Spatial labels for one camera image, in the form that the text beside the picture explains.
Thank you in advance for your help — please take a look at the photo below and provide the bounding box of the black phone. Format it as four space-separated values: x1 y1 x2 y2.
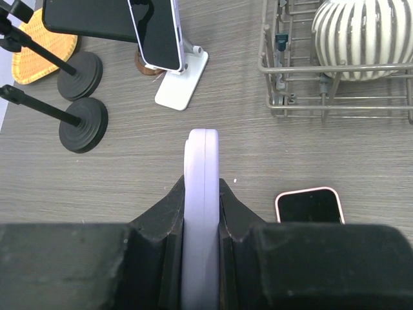
42 0 137 43

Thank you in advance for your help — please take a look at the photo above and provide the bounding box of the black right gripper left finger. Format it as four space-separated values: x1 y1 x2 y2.
1 179 185 309

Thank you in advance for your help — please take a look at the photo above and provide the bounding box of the striped white ceramic mug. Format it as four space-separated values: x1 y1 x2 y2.
312 0 412 66

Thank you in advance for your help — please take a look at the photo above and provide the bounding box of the round wooden phone stand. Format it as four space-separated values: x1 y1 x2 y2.
134 49 165 76

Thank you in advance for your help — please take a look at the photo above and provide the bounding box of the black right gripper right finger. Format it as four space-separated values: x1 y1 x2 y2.
219 180 412 309

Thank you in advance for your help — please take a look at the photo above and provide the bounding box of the orange woven mat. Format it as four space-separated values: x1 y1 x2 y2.
12 8 80 85

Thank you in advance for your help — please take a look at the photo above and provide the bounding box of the grey wire dish rack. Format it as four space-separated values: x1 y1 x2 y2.
257 1 412 121

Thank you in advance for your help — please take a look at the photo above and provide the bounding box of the white folding phone stand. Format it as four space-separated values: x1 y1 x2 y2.
154 37 209 111

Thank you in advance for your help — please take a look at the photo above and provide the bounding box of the short black phone stand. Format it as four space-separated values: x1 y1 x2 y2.
1 1 103 101

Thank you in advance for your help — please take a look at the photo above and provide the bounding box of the tall black phone stand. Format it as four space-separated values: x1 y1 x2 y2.
1 85 108 154

